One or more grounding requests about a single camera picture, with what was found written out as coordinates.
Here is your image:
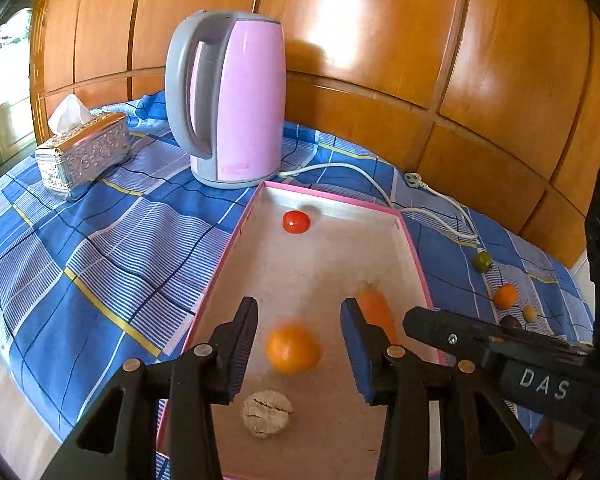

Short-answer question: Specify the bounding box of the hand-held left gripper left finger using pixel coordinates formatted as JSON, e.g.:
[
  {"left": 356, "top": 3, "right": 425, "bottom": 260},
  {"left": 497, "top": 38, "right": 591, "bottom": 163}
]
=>
[{"left": 40, "top": 296, "right": 259, "bottom": 480}]

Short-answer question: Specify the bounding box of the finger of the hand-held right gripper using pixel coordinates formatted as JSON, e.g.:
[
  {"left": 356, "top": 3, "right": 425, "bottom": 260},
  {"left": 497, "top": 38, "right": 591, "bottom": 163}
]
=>
[{"left": 403, "top": 306, "right": 596, "bottom": 372}]

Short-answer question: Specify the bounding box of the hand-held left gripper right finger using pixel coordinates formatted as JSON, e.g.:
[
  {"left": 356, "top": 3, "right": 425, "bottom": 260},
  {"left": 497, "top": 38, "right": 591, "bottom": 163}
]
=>
[{"left": 340, "top": 297, "right": 551, "bottom": 480}]

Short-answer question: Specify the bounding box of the small orange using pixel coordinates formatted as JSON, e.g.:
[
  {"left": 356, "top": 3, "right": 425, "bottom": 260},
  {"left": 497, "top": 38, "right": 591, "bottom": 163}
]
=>
[
  {"left": 266, "top": 324, "right": 323, "bottom": 375},
  {"left": 494, "top": 283, "right": 519, "bottom": 310}
]

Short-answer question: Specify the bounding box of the pink rimmed tray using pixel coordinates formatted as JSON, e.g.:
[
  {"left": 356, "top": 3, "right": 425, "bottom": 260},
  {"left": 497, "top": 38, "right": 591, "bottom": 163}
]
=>
[{"left": 157, "top": 181, "right": 438, "bottom": 480}]

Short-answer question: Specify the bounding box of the orange carrot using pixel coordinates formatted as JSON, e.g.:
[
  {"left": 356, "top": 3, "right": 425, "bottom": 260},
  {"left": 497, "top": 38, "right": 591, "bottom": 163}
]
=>
[{"left": 356, "top": 280, "right": 398, "bottom": 346}]

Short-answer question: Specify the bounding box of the cracked round biscuit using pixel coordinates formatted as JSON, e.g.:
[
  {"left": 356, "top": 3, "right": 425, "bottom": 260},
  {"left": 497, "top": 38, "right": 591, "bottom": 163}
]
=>
[{"left": 240, "top": 390, "right": 295, "bottom": 439}]

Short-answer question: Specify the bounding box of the red tomato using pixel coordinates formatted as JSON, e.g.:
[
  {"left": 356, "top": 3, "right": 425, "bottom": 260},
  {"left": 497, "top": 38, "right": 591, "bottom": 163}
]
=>
[{"left": 282, "top": 210, "right": 312, "bottom": 235}]

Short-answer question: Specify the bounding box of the blue plaid cloth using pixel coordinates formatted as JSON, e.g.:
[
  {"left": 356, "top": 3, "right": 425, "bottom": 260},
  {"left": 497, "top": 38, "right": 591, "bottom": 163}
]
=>
[{"left": 0, "top": 91, "right": 596, "bottom": 446}]

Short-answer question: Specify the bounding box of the pink electric kettle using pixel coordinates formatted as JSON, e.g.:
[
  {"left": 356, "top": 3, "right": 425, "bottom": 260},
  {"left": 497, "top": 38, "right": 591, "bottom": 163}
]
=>
[{"left": 165, "top": 10, "right": 287, "bottom": 190}]

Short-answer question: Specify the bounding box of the silver embossed tissue box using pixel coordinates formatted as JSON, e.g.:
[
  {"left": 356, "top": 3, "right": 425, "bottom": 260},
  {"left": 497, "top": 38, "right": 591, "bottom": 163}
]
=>
[{"left": 35, "top": 112, "right": 132, "bottom": 202}]

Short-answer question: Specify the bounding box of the white tissue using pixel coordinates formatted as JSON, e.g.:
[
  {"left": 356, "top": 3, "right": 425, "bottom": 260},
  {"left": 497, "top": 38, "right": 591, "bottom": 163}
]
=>
[{"left": 47, "top": 94, "right": 93, "bottom": 135}]

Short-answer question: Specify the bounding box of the white power cable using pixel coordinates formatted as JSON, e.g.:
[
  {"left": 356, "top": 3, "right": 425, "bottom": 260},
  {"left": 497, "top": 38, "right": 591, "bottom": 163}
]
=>
[{"left": 278, "top": 162, "right": 481, "bottom": 241}]

